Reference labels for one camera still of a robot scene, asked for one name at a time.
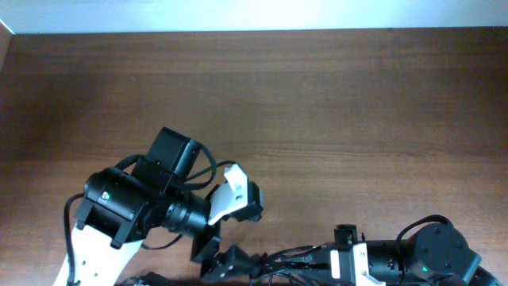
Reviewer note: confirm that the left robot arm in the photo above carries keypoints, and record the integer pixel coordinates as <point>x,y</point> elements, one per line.
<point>107,223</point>

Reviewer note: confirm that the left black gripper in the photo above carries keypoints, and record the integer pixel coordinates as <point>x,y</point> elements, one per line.
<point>221,264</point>

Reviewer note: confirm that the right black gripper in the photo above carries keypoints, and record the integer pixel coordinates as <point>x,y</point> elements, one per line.
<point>325,252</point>

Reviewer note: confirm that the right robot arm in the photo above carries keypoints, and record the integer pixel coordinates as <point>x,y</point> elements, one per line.
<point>437,254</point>

